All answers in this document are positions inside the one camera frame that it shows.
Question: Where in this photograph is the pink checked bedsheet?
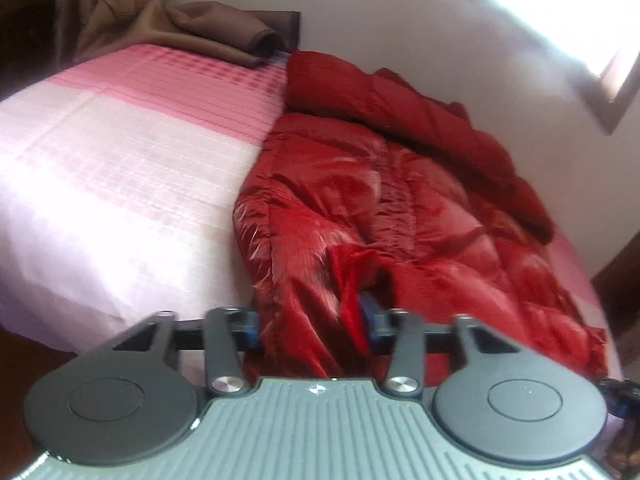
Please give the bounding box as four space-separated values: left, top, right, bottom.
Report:
0 43 626 383

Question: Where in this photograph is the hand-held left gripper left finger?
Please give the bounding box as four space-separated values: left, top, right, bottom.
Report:
112 307 262 397

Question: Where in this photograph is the brown blanket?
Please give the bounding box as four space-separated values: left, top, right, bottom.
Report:
0 0 302 69

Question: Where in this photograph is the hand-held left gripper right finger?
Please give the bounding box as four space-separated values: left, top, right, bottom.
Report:
356 292 522 397

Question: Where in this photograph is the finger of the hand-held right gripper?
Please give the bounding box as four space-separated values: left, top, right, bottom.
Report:
596 376 640 419

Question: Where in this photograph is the dark wooden furniture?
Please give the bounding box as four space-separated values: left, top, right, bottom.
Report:
589 230 640 341

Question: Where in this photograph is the red puffer jacket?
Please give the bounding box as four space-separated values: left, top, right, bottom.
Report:
232 50 610 380

